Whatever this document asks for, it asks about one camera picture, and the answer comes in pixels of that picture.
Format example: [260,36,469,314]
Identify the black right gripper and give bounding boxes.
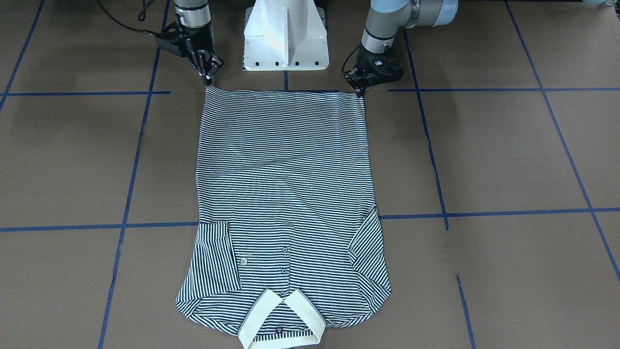
[182,26,225,86]

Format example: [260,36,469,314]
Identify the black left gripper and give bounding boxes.
[343,47,394,98]

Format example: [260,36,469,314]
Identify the blue white striped polo shirt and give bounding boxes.
[175,86,391,349]

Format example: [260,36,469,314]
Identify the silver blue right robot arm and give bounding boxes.
[173,0,224,86]

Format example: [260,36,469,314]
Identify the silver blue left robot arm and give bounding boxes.
[341,0,459,97]

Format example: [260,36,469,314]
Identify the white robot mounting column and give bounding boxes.
[242,0,330,71]

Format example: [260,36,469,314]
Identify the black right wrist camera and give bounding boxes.
[155,26,189,58]

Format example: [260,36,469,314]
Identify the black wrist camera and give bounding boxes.
[376,58,404,84]
[155,26,189,58]

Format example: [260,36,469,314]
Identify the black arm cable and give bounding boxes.
[97,0,170,37]

